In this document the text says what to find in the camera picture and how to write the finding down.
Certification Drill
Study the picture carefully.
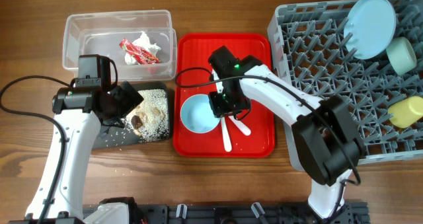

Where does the pink plastic fork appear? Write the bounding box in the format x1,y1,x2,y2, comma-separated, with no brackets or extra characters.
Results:
229,116,251,136

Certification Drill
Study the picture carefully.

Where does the light blue bowl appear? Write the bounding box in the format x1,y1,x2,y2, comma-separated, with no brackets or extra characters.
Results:
180,94,220,134

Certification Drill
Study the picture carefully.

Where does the white plastic spoon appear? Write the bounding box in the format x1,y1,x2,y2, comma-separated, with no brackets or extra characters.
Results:
220,117,232,152

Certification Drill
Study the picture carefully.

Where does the red snack wrapper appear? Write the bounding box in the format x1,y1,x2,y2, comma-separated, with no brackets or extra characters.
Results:
119,38,161,65

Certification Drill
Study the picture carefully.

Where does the white tissue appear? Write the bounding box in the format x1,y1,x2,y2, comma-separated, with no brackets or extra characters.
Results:
124,32,161,65

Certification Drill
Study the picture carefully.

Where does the light blue plate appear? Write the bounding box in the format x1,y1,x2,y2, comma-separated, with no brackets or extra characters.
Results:
344,0,397,59

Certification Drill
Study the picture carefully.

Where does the yellow plastic cup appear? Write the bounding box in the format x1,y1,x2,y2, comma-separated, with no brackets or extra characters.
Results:
388,96,423,128

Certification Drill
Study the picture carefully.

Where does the green bowl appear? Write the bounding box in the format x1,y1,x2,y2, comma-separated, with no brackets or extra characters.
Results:
386,37,417,75

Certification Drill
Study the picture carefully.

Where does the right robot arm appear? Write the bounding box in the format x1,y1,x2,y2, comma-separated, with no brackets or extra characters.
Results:
208,46,365,221

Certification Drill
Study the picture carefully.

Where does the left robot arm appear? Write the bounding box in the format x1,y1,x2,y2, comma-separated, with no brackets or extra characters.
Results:
22,54,143,223

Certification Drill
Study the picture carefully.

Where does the grey dishwasher rack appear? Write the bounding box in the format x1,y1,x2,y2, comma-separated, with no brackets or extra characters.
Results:
267,0,422,164

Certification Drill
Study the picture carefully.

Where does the black plastic tray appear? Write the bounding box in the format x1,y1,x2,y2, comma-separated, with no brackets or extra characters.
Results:
92,81,171,150

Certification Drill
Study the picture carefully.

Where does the food scraps and rice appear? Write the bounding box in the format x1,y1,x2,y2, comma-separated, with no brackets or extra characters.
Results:
98,89,170,142

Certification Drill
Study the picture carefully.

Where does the red serving tray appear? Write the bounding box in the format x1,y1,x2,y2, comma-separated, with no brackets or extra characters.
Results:
173,33,275,158

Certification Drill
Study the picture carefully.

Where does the clear plastic bin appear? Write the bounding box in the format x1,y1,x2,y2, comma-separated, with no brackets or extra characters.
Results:
62,10,177,81

